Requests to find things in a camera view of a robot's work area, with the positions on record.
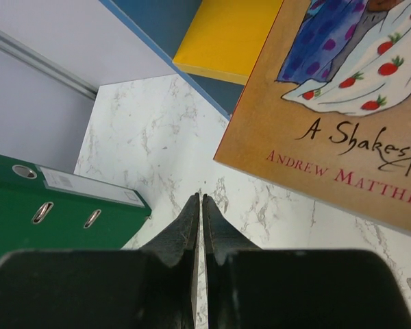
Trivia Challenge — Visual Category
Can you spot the blue shelf unit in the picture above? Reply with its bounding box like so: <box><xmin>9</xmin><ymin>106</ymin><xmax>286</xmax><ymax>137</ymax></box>
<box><xmin>101</xmin><ymin>0</ymin><xmax>285</xmax><ymax>121</ymax></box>

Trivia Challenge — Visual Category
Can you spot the aluminium frame post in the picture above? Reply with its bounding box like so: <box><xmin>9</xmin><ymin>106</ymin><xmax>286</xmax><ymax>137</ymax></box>
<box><xmin>0</xmin><ymin>30</ymin><xmax>98</xmax><ymax>100</ymax></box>

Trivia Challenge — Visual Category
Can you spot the green lever arch binder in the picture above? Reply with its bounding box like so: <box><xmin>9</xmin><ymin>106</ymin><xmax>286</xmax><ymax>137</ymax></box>
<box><xmin>0</xmin><ymin>155</ymin><xmax>151</xmax><ymax>258</ymax></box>

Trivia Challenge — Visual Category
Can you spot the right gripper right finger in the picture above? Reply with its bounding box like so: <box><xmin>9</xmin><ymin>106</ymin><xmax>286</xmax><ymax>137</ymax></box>
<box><xmin>202</xmin><ymin>196</ymin><xmax>411</xmax><ymax>328</ymax></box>

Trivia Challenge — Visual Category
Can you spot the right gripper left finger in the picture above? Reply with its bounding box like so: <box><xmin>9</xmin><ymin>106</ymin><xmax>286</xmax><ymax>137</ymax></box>
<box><xmin>0</xmin><ymin>195</ymin><xmax>200</xmax><ymax>328</ymax></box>

